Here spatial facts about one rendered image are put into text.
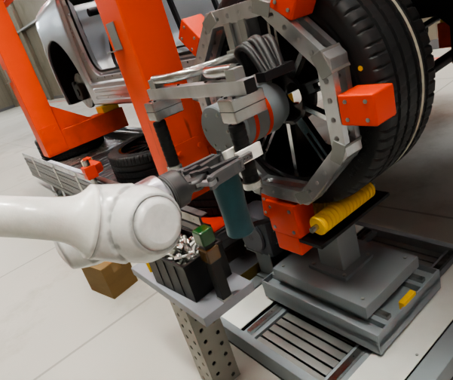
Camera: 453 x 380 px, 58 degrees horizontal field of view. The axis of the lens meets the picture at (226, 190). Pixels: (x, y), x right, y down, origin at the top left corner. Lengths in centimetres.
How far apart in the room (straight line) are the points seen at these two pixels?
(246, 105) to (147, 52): 66
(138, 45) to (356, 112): 79
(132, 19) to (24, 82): 193
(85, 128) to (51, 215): 284
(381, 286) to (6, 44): 278
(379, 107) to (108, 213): 59
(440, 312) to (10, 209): 130
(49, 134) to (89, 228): 277
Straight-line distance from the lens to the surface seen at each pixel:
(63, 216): 56
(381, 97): 91
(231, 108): 84
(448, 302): 156
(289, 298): 153
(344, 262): 145
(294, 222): 121
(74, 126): 336
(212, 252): 101
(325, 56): 93
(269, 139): 131
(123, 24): 143
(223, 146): 105
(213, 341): 140
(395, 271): 145
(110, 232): 55
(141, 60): 143
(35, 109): 329
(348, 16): 99
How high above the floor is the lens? 110
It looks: 22 degrees down
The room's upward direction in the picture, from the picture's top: 17 degrees counter-clockwise
